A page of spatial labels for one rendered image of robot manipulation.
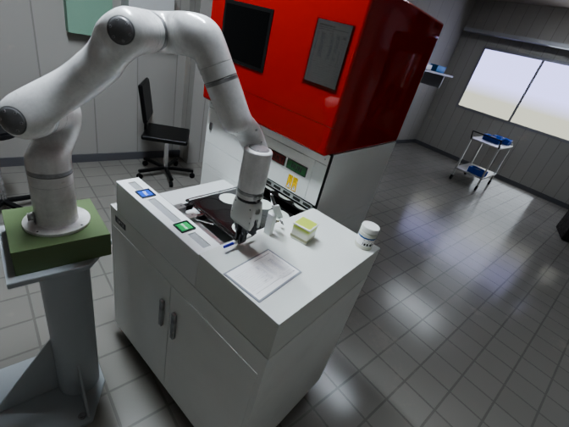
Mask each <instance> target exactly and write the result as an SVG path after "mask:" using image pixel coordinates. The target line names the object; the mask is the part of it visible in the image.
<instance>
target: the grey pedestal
mask: <svg viewBox="0 0 569 427"><path fill-rule="evenodd" d="M0 250H1V255H2V261H3V269H4V274H5V279H6V284H7V288H8V289H13V288H16V287H20V286H26V285H29V284H33V283H36V282H39V284H40V288H41V296H42V301H43V305H44V310H45V315H46V319H47V327H48V331H49V335H50V339H49V340H48V342H47V343H46V345H45V346H44V347H43V348H42V349H41V350H40V352H39V353H38V354H37V356H35V357H33V358H29V359H26V360H25V361H22V362H19V363H16V364H13V365H10V366H8V367H6V368H3V369H0V427H84V426H86V425H88V424H89V423H91V422H92V421H93V419H94V416H95V413H96V410H97V405H98V403H99V399H100V396H101V394H102V388H103V385H104V382H105V379H104V377H103V374H102V371H101V368H100V365H99V362H98V356H97V337H96V327H95V318H94V308H93V299H92V288H91V271H90V268H91V267H92V266H93V264H94V263H95V262H96V261H97V260H98V259H99V258H100V257H99V258H93V259H88V260H85V261H81V262H77V263H71V264H66V265H63V266H59V267H55V268H51V269H44V270H41V271H37V272H33V273H29V274H23V275H19V276H15V272H14V266H13V262H12V258H11V255H10V251H9V247H8V239H7V235H6V230H5V226H4V225H2V226H0Z"/></svg>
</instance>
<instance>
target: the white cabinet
mask: <svg viewBox="0 0 569 427"><path fill-rule="evenodd" d="M110 208H111V227H112V247H113V285H114V305H115V322H116V323H117V324H118V326H119V327H120V329H121V330H122V331H123V332H124V334H125V335H126V336H127V338H128V339H129V340H130V342H131V343H132V345H133V346H134V347H135V349H136V350H137V351H138V353H140V355H141V356H142V358H143V359H144V360H145V362H146V363H147V365H148V366H149V367H150V369H151V370H152V372H153V373H154V374H155V375H156V376H157V378H158V379H159V380H160V382H161V383H162V384H163V386H164V387H165V389H166V390H167V391H168V393H169V394H170V396H171V397H172V398H173V399H174V400H175V402H176V403H177V405H178V406H179V407H180V409H181V410H182V412H183V413H184V414H185V416H186V417H187V418H188V419H189V420H190V422H191V423H192V425H193V426H194V427H276V426H277V425H278V424H279V423H280V422H281V421H282V420H283V419H284V417H285V416H286V415H287V414H288V413H289V412H290V411H291V410H292V408H293V407H294V406H295V405H296V404H297V403H298V402H299V401H300V400H301V399H302V398H303V397H304V396H305V395H306V394H307V393H308V392H309V391H310V389H311V388H312V387H313V386H314V385H315V384H316V383H317V382H318V381H319V379H320V377H321V375H322V373H323V371H324V369H325V366H326V364H327V362H328V360H329V358H330V356H331V353H332V351H333V350H334V347H335V345H336V343H337V340H338V339H339V337H340V334H341V332H342V330H343V328H344V326H345V323H346V321H347V319H348V317H349V315H350V313H351V310H352V309H353V307H354V304H355V302H356V300H357V298H358V296H359V293H360V291H361V289H362V287H363V285H364V283H365V280H366V278H367V276H366V277H365V278H364V279H363V280H361V281H360V282H359V283H358V284H357V285H356V286H354V287H353V288H352V289H351V290H349V291H348V292H347V293H346V294H345V295H344V296H343V297H342V298H341V299H339V300H338V301H337V302H336V303H334V304H333V305H332V306H331V307H330V308H328V309H327V310H326V311H325V312H324V313H322V314H321V315H320V316H319V317H317V318H316V319H315V320H314V321H313V322H311V323H310V324H309V325H308V326H307V327H306V328H305V329H304V330H303V331H301V332H300V333H299V334H298V335H296V336H295V337H294V338H293V339H292V340H290V341H289V342H288V343H287V344H286V345H284V346H283V347H282V348H281V349H279V350H278V351H277V352H276V353H275V354H274V355H273V356H272V357H271V358H269V359H267V358H266V357H265V356H264V355H263V354H262V353H261V352H260V351H259V350H258V349H257V348H256V347H255V346H254V345H253V344H252V343H251V342H250V341H249V340H248V339H247V338H246V337H245V336H244V335H243V334H242V333H241V332H240V331H239V330H238V329H237V328H236V327H235V326H234V325H233V324H232V323H231V322H230V321H229V320H228V319H227V318H225V317H224V316H223V315H222V314H221V313H220V312H219V311H218V310H217V309H216V308H215V307H214V306H213V305H212V304H211V303H210V302H209V301H208V300H207V299H206V298H205V297H204V296H203V295H202V294H201V293H200V292H199V291H198V290H197V289H196V288H194V287H193V286H192V285H191V284H190V283H189V282H188V281H187V280H186V279H185V278H184V277H183V276H182V275H181V274H180V273H179V272H178V271H177V270H176V269H175V268H174V267H173V266H172V265H171V264H170V263H169V262H168V261H167V260H166V259H165V258H164V257H163V256H162V255H161V254H160V253H159V252H158V251H157V250H156V249H155V248H154V247H153V246H152V245H151V244H150V243H149V242H148V241H147V240H146V239H145V238H144V237H143V236H141V235H140V234H139V233H138V232H137V231H136V230H135V229H134V228H133V227H132V226H131V225H130V224H129V223H128V222H127V221H126V220H125V219H124V218H123V217H122V216H121V215H120V214H119V213H118V212H117V211H116V210H115V209H114V208H113V207H112V206H111V205H110Z"/></svg>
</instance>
